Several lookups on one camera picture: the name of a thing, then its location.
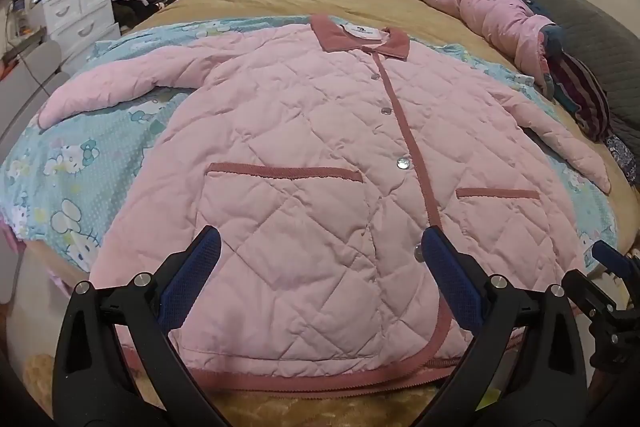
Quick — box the grey quilted headboard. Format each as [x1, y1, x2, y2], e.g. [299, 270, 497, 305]
[500, 0, 640, 168]

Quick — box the pink quilted jacket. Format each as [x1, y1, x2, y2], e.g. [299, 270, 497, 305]
[37, 13, 612, 390]

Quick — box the pink puffer jacket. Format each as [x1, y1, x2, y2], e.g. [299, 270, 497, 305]
[407, 0, 561, 100]

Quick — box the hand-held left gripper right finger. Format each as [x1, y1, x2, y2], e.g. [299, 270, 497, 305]
[415, 227, 598, 427]

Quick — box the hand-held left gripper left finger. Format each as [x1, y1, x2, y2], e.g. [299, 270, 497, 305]
[52, 226, 223, 427]

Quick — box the pink frilled cloth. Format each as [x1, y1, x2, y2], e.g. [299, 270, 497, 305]
[47, 272, 76, 303]

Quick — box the blue patterned cloth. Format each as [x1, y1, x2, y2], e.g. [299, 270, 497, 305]
[605, 134, 638, 185]

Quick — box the grey chair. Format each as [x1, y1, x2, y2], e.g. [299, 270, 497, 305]
[0, 39, 71, 148]

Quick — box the blue cartoon print blanket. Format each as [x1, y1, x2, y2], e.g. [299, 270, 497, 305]
[0, 14, 621, 275]

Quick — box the white drawer cabinet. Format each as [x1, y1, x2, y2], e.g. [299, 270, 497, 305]
[41, 0, 122, 60]

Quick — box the dark striped cloth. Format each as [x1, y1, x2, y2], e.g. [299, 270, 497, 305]
[542, 52, 611, 142]

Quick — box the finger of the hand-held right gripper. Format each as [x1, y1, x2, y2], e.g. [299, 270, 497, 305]
[591, 240, 640, 280]
[561, 269, 626, 323]

